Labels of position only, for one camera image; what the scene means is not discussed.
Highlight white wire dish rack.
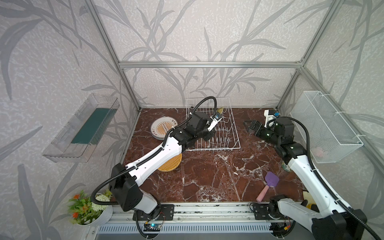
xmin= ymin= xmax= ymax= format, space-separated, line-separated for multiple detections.
xmin=186 ymin=97 xmax=241 ymax=152

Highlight beige patterned plate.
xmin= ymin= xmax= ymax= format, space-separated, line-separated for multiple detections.
xmin=165 ymin=154 xmax=183 ymax=165
xmin=158 ymin=164 xmax=180 ymax=172
xmin=217 ymin=108 xmax=224 ymax=115

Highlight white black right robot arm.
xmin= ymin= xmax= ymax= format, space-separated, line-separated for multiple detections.
xmin=244 ymin=117 xmax=380 ymax=240

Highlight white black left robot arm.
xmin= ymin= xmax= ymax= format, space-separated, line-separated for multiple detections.
xmin=90 ymin=96 xmax=223 ymax=220

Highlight small round patterned dish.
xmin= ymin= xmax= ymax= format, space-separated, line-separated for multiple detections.
xmin=282 ymin=162 xmax=292 ymax=173

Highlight purple pink spatula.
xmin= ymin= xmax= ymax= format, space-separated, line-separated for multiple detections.
xmin=256 ymin=172 xmax=280 ymax=203

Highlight pink object in basket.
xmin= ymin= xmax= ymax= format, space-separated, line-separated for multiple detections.
xmin=311 ymin=147 xmax=327 ymax=158

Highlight green lit circuit board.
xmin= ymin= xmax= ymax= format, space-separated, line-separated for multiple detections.
xmin=143 ymin=222 xmax=163 ymax=233

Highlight green mat in shelf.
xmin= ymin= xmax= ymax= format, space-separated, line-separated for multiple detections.
xmin=71 ymin=108 xmax=117 ymax=145

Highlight potted artificial flowers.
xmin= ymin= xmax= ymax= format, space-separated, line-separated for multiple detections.
xmin=68 ymin=191 xmax=113 ymax=227

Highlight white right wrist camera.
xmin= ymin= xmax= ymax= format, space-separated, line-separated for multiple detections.
xmin=264 ymin=110 xmax=280 ymax=128

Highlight white mesh wall basket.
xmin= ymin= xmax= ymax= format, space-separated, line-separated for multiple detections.
xmin=290 ymin=91 xmax=364 ymax=164

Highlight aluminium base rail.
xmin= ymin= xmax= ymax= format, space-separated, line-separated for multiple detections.
xmin=80 ymin=201 xmax=349 ymax=240

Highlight clear plastic wall shelf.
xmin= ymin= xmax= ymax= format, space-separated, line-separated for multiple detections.
xmin=42 ymin=94 xmax=120 ymax=163

